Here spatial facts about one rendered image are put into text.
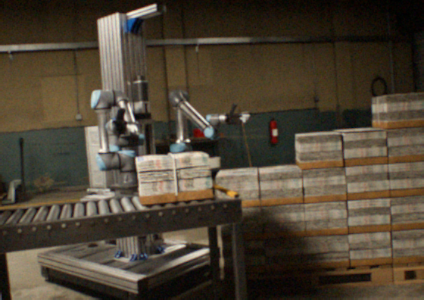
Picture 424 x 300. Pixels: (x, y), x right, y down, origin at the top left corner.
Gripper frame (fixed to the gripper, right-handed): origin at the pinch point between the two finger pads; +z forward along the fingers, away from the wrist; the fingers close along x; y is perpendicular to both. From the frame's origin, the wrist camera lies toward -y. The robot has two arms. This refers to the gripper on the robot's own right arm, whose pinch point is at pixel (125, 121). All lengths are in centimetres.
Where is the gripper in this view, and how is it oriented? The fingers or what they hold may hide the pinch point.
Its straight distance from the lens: 257.3
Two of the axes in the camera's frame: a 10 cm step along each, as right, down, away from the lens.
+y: -0.5, 10.0, 0.0
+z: 4.2, 0.2, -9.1
